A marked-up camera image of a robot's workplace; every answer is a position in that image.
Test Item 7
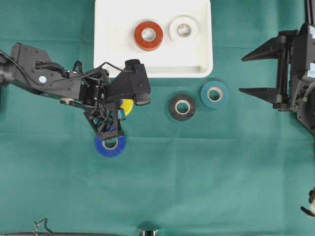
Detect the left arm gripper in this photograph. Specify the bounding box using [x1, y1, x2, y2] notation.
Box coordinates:
[80, 70, 126, 141]

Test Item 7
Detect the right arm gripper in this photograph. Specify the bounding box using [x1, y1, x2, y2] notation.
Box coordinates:
[239, 24, 315, 112]

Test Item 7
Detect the yellow tape roll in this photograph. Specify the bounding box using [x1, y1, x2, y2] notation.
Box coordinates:
[120, 99, 134, 117]

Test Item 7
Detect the red tape roll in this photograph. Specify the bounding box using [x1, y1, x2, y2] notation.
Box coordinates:
[134, 21, 163, 51]

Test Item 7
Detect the white tape roll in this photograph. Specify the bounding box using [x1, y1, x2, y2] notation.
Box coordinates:
[169, 16, 200, 46]

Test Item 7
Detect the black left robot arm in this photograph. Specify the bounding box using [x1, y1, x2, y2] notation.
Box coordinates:
[0, 43, 124, 141]

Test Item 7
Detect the blue tape roll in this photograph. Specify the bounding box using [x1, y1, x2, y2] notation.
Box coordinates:
[94, 136, 126, 157]

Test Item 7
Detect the teal tape roll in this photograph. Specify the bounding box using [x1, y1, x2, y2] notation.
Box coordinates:
[200, 81, 229, 110]

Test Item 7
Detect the black tape roll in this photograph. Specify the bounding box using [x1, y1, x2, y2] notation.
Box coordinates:
[168, 94, 196, 121]

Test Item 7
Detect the white plastic tray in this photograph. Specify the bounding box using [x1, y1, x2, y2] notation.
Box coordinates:
[94, 0, 214, 78]

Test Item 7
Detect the white object right edge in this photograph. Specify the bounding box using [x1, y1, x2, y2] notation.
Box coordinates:
[300, 188, 315, 217]

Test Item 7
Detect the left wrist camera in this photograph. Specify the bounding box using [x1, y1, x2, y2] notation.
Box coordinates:
[105, 59, 151, 106]

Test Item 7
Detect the metal bracket bottom edge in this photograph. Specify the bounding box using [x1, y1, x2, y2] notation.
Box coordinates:
[138, 229, 159, 236]

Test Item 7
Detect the metal wire clip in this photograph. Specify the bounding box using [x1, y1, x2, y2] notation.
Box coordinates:
[32, 218, 54, 236]

